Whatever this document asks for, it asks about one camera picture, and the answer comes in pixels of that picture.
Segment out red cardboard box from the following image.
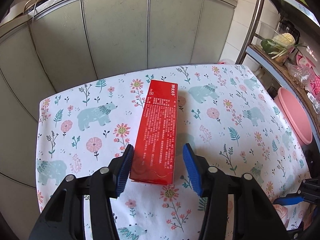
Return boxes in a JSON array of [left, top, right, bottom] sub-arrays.
[[130, 80, 178, 185]]

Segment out grey kitchen cabinet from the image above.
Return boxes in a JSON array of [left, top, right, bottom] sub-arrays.
[[0, 0, 238, 196]]

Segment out floral bear tablecloth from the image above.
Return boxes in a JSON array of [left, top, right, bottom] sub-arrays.
[[35, 63, 313, 240]]

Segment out pink plastic bucket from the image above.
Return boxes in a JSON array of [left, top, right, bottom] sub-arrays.
[[274, 87, 313, 145]]

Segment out clear plastic bag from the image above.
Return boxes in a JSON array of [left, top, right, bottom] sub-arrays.
[[287, 63, 311, 88]]

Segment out pink polka dot cloth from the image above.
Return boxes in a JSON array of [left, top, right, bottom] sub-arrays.
[[296, 52, 319, 97]]

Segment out vegetables in container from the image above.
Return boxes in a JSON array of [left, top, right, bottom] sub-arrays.
[[256, 22, 307, 65]]

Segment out metal shelf rack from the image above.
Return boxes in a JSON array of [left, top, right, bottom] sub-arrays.
[[236, 0, 319, 141]]

